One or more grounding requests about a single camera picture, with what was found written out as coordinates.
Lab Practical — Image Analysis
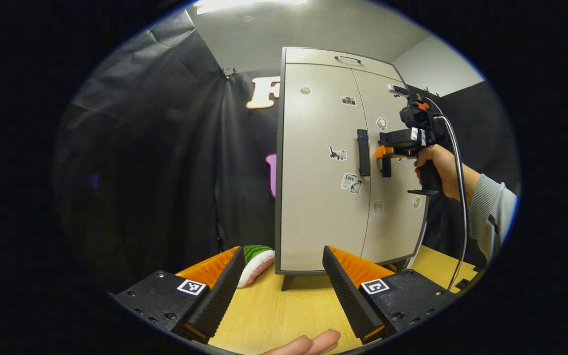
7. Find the beige cabinet drawer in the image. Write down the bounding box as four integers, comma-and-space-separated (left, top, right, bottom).
284, 48, 405, 82

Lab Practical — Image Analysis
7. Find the black backdrop cloth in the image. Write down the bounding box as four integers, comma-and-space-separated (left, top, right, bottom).
52, 10, 521, 296

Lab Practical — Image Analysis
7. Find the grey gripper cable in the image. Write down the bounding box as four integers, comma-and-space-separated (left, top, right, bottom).
425, 96, 469, 291

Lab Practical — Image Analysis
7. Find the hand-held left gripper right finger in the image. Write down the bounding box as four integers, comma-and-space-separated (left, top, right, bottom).
322, 245, 462, 345

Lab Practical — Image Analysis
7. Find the cabinet door with camera sticker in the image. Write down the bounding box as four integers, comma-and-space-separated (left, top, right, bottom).
281, 63, 372, 273

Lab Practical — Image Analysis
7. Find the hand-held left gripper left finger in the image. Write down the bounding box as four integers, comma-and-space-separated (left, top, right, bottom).
109, 246, 247, 345

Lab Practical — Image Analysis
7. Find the beige double-door shoe cabinet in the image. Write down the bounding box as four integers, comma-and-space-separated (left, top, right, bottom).
274, 47, 430, 291

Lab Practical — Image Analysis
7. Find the ceiling light panel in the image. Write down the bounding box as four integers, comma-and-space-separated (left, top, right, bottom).
195, 0, 309, 15

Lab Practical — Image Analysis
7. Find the cabinet door with cherry sticker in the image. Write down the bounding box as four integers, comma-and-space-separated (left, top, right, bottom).
352, 69, 428, 264

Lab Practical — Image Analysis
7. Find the green and pink plush toy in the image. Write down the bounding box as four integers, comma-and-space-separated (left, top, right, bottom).
237, 245, 276, 288

